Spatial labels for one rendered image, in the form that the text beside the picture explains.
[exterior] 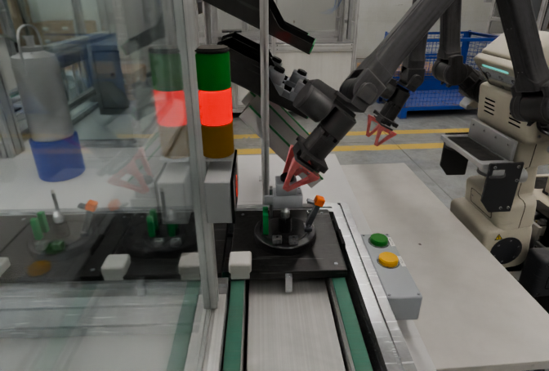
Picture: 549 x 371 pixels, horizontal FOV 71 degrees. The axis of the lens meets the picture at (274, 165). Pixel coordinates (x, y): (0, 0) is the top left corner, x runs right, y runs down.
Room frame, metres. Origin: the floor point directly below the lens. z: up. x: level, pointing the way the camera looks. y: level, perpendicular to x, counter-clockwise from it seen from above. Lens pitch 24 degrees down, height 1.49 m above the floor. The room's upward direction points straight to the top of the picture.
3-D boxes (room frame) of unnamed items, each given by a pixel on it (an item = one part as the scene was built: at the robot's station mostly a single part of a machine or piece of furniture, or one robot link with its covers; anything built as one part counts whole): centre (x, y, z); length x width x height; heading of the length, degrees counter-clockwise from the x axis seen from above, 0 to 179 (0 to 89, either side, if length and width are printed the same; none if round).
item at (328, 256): (0.74, -0.02, 0.96); 0.24 x 0.24 x 0.02; 2
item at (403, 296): (0.66, -0.24, 0.93); 0.21 x 0.07 x 0.06; 2
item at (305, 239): (0.74, -0.02, 0.98); 0.14 x 0.14 x 0.02
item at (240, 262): (0.64, 0.07, 0.97); 0.05 x 0.05 x 0.04; 2
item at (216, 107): (0.55, 0.09, 1.33); 0.05 x 0.05 x 0.05
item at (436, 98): (5.20, -2.16, 0.49); 1.26 x 0.87 x 0.98; 97
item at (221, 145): (0.55, 0.09, 1.28); 0.05 x 0.05 x 0.05
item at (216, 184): (0.55, 0.09, 1.29); 0.12 x 0.05 x 0.25; 2
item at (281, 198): (0.75, -0.02, 1.09); 0.08 x 0.04 x 0.07; 92
